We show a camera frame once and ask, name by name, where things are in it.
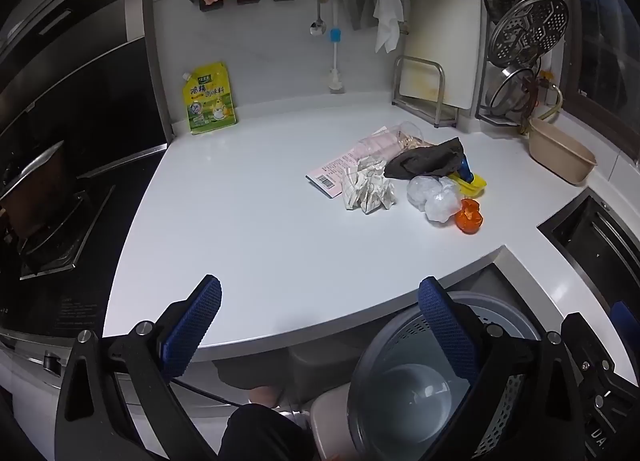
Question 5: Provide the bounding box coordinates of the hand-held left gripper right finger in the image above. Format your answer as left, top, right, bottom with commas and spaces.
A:
417, 277, 586, 461

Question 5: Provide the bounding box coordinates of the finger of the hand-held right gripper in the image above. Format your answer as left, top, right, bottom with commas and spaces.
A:
611, 301, 640, 343
561, 312, 617, 383

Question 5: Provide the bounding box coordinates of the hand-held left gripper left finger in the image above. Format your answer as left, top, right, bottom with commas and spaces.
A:
54, 275, 223, 461

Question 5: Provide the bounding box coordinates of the grey perforated trash bin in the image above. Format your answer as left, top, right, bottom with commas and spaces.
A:
347, 291, 543, 461

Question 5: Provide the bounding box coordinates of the orange plastic piece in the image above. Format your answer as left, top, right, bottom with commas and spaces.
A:
454, 198, 485, 233

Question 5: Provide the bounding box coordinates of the yellow blue plastic item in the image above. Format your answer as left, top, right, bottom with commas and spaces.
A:
447, 154, 488, 199

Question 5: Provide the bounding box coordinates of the white paper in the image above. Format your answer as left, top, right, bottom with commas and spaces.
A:
341, 156, 397, 216

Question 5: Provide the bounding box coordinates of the clear plastic cup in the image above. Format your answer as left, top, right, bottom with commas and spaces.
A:
357, 121, 431, 162

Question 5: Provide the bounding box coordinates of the kitchen sink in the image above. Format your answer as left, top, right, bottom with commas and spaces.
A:
537, 186, 640, 309

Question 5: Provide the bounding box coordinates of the person's leg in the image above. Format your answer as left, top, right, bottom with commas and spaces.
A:
220, 385, 321, 461

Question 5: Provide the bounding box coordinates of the black gas stove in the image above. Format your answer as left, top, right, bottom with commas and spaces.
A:
0, 144, 168, 342

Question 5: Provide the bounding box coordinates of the pale pink rounded object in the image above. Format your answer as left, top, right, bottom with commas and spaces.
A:
309, 387, 362, 461

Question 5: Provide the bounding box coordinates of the dark grey cloth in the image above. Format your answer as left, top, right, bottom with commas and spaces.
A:
384, 137, 466, 180

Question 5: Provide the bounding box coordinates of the beige plastic basin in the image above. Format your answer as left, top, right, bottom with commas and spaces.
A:
527, 117, 598, 186

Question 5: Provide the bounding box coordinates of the pink printed paper slip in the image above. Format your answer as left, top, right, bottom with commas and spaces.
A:
306, 127, 401, 199

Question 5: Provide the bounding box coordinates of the yellow green seasoning pouch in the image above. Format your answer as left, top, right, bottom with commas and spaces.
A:
181, 62, 239, 136

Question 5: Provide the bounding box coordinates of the metal cutting board stand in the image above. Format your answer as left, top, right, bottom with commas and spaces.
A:
391, 55, 461, 128

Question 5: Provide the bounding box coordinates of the small metal pot lid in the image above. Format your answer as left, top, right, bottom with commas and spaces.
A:
487, 67, 541, 114

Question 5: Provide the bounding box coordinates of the perforated metal steamer plate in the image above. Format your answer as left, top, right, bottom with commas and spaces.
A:
489, 0, 570, 74

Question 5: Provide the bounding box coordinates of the dark framed window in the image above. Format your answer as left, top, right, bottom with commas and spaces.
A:
560, 0, 640, 162

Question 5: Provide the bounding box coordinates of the white cutting board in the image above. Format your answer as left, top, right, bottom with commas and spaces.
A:
402, 0, 483, 110

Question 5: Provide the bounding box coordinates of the blue white bottle brush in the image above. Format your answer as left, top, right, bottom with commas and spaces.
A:
327, 0, 347, 93

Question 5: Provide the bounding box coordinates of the white hanging cloth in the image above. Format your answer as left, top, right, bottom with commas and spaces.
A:
372, 0, 405, 54

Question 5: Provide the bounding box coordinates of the hanging metal spoon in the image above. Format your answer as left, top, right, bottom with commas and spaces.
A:
309, 0, 327, 37

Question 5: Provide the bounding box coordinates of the black cable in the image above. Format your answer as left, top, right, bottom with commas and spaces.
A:
169, 380, 247, 408

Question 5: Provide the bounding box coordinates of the yellow hose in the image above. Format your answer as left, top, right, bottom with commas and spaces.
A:
520, 72, 563, 137

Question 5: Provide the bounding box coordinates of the wire lid rack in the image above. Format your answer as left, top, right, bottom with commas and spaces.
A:
475, 0, 556, 126

